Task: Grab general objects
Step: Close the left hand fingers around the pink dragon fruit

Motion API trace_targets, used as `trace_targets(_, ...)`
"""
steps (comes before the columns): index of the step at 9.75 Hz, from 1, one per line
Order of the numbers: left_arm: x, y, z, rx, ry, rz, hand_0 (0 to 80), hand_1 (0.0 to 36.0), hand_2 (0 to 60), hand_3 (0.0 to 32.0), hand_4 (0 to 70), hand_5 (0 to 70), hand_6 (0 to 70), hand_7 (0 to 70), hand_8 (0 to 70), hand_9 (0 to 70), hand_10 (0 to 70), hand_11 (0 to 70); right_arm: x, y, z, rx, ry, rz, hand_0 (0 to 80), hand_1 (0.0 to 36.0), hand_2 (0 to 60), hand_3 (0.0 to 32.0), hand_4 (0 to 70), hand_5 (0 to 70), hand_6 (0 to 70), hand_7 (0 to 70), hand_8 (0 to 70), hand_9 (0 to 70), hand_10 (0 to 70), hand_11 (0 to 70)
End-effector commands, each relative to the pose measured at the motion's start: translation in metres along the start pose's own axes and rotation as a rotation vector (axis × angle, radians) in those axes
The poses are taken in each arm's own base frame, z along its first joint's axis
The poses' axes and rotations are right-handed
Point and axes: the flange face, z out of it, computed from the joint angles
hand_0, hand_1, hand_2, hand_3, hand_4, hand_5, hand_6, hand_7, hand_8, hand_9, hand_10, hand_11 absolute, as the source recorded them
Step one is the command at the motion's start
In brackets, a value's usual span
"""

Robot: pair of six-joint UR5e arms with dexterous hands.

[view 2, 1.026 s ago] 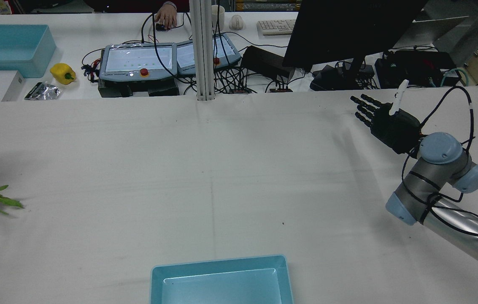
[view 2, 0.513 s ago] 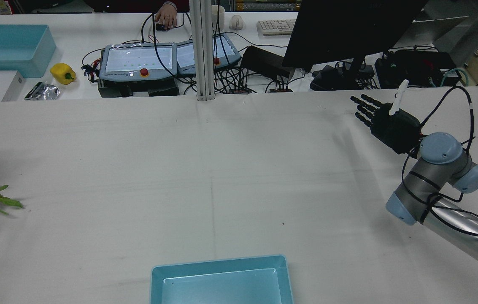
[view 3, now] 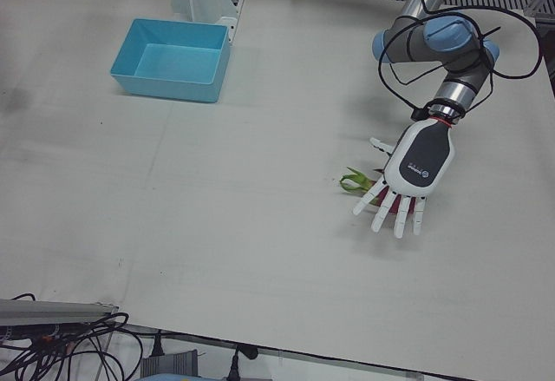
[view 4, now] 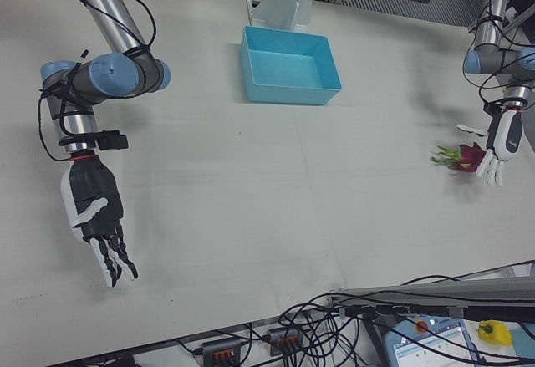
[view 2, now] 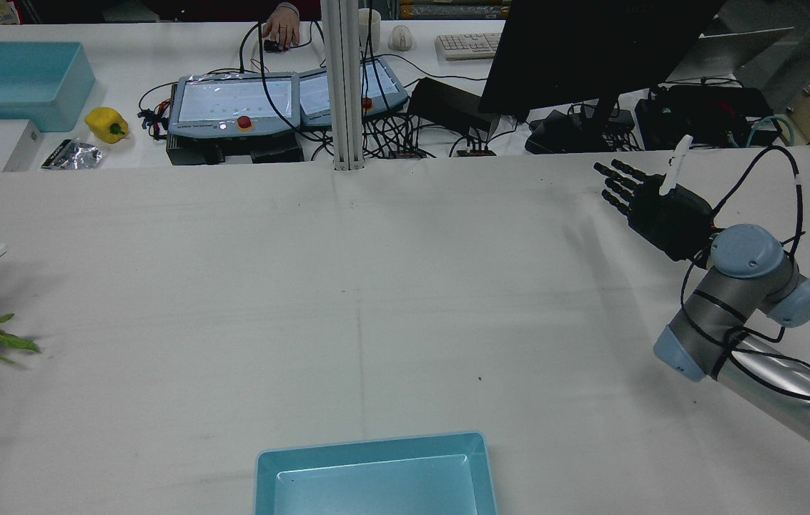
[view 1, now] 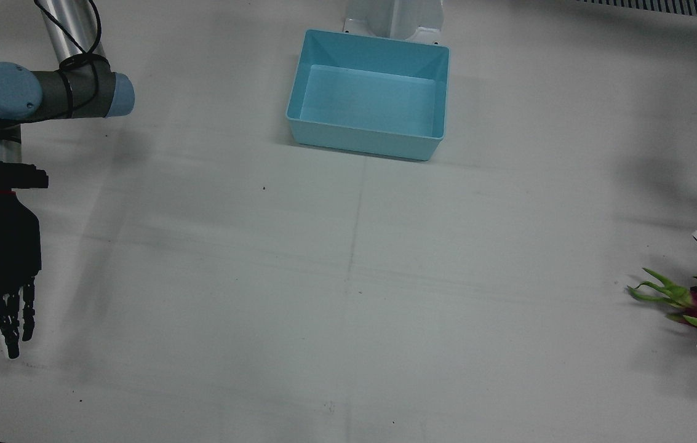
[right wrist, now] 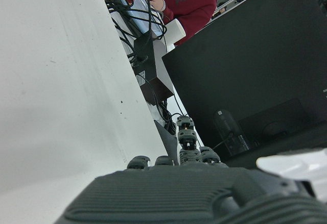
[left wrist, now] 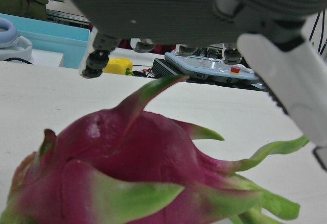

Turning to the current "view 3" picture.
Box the aluminium rail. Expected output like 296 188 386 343
0 298 120 326

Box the grey box device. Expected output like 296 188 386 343
140 347 201 378

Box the black cable bundle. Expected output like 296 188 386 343
0 292 145 381

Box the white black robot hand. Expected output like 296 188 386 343
352 118 456 239

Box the light blue plastic bin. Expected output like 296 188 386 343
108 17 232 104

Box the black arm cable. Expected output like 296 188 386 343
375 0 544 117

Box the pink dragon fruit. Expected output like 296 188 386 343
338 167 418 216

